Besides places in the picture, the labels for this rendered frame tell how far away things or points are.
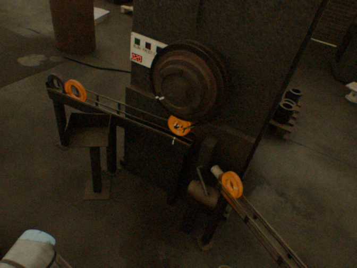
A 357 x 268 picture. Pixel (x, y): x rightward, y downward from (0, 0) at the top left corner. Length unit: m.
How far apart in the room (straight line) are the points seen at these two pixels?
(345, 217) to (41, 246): 2.50
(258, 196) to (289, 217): 0.30
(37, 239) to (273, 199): 2.03
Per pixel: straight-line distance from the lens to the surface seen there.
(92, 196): 2.29
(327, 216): 2.80
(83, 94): 2.14
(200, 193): 1.72
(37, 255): 1.11
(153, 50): 1.70
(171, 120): 1.70
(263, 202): 2.55
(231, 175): 1.52
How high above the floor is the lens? 1.85
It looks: 41 degrees down
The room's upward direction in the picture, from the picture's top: 12 degrees clockwise
